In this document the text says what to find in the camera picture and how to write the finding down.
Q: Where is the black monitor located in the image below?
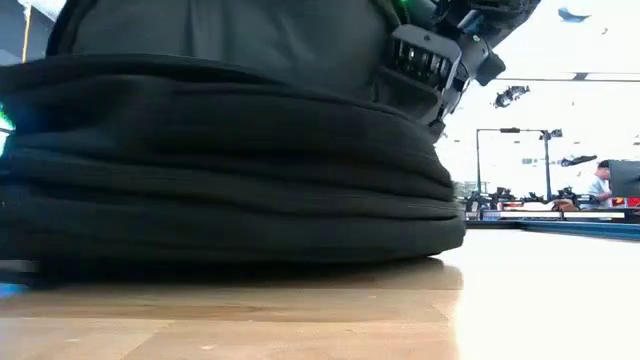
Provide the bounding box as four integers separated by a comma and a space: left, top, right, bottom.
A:
607, 159, 640, 199

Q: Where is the black ceiling spotlight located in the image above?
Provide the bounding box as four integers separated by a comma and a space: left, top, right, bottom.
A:
493, 84, 531, 109

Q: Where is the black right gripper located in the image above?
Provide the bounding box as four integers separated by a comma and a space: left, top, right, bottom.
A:
374, 24, 471, 126

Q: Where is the yellow pole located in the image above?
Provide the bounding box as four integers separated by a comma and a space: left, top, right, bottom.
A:
20, 3, 32, 64

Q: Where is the overhead light bar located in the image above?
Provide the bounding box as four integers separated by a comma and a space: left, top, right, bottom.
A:
494, 71, 640, 83

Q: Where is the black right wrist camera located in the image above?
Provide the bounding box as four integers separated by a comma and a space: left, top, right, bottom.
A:
457, 32, 507, 87

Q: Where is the person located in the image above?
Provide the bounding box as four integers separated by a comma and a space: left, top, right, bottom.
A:
585, 159, 614, 210

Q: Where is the background robot workstation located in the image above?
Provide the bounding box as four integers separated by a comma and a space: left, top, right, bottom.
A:
462, 187, 640, 224

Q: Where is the black and grey backpack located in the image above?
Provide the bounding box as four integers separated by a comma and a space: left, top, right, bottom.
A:
0, 0, 467, 291

